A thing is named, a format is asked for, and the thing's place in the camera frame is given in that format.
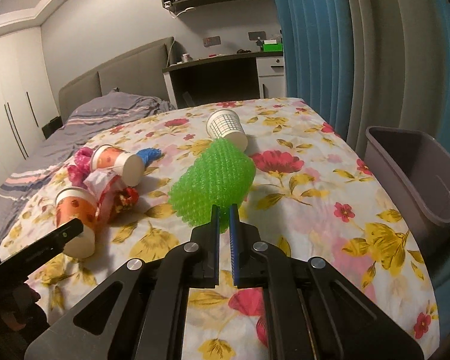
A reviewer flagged orange paper cup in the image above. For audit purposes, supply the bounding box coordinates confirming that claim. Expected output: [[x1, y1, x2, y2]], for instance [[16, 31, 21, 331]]
[[54, 186, 98, 260], [90, 145, 145, 187]]

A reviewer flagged pink foam net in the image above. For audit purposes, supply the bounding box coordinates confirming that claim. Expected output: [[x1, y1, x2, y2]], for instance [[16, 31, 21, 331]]
[[66, 147, 94, 189]]

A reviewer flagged red white plastic bag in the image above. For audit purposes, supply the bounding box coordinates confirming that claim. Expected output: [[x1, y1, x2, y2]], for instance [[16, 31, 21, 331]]
[[84, 170, 139, 225]]

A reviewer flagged green foam net sleeve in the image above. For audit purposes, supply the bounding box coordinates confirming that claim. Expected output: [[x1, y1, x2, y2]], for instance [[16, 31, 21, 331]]
[[169, 138, 256, 233]]

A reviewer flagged blue foam net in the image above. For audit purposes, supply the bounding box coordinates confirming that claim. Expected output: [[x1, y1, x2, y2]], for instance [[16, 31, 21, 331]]
[[136, 148, 162, 167]]

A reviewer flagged white grid paper cup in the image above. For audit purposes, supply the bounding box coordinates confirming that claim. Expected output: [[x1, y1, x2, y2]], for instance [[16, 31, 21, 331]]
[[206, 109, 248, 152]]

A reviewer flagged purple plastic trash bin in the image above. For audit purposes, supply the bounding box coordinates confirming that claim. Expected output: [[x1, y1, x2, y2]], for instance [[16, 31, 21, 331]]
[[364, 126, 450, 266]]

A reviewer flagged black bedside table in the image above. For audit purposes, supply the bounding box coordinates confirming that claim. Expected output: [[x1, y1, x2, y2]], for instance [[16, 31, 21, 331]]
[[42, 116, 63, 139]]

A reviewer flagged floral bed sheet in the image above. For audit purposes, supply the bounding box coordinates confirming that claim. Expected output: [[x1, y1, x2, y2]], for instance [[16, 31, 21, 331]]
[[0, 98, 440, 356]]

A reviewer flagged purple striped duvet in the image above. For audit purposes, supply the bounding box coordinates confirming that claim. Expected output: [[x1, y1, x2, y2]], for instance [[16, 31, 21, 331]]
[[0, 89, 176, 248]]

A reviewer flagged white wardrobe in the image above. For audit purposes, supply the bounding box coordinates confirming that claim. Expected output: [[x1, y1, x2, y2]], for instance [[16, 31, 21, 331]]
[[0, 27, 59, 186]]

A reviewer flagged grey padded headboard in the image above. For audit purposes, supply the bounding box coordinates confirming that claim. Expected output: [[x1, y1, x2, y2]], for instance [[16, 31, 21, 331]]
[[58, 37, 176, 121]]

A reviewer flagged dark desk with drawers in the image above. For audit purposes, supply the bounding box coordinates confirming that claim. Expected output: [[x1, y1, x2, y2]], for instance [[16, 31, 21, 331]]
[[162, 52, 287, 108]]

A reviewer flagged small cup on desk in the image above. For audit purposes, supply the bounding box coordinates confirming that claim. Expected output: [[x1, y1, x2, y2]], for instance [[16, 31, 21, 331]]
[[182, 53, 193, 63]]

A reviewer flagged blue grey curtain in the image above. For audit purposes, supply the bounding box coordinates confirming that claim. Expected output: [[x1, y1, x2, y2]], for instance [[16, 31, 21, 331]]
[[274, 0, 450, 338]]

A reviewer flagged green box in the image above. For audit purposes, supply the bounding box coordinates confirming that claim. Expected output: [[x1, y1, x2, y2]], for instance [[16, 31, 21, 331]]
[[262, 39, 283, 52]]

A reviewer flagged wall socket panel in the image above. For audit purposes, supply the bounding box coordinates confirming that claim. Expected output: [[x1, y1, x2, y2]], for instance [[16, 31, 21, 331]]
[[203, 36, 222, 48]]

